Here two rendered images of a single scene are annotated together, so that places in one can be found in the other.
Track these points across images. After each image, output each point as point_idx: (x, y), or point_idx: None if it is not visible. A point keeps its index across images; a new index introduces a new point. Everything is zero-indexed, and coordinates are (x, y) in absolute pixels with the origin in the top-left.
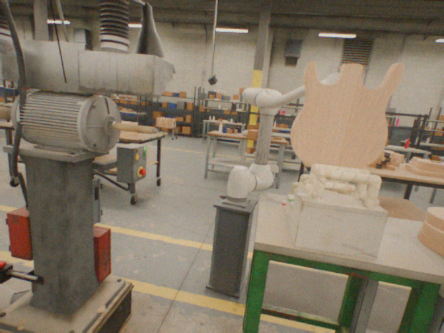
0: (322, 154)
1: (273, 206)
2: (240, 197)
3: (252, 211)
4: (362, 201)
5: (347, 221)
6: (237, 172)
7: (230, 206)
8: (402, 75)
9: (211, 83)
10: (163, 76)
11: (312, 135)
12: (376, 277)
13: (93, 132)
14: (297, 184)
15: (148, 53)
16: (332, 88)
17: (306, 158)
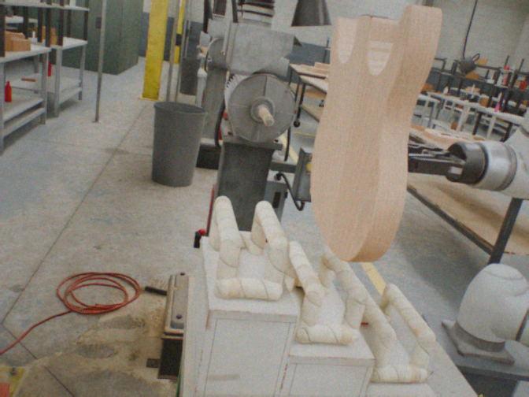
0: (324, 205)
1: None
2: (467, 330)
3: (467, 371)
4: None
5: (201, 295)
6: (482, 272)
7: (442, 334)
8: (407, 38)
9: (460, 71)
10: (260, 49)
11: (323, 162)
12: None
13: (235, 112)
14: (387, 289)
15: (294, 21)
16: (344, 70)
17: (314, 205)
